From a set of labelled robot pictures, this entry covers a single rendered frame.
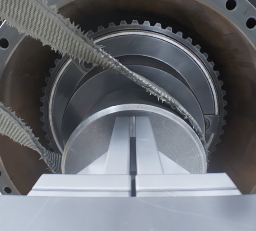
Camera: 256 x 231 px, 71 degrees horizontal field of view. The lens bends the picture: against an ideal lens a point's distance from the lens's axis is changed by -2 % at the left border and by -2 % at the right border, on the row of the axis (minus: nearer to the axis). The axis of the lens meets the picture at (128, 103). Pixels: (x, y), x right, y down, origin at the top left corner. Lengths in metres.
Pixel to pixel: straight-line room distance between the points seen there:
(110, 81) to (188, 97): 0.10
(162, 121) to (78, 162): 0.09
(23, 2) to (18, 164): 0.22
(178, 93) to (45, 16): 0.17
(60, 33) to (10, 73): 0.11
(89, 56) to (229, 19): 0.15
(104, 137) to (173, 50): 0.19
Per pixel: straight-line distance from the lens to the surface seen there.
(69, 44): 0.19
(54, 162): 0.23
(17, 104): 0.31
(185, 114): 0.18
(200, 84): 0.32
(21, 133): 0.22
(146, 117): 0.15
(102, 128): 0.16
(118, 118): 0.15
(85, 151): 0.18
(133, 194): 0.19
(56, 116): 0.34
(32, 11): 0.19
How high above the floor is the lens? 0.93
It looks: 9 degrees down
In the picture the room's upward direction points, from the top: 48 degrees counter-clockwise
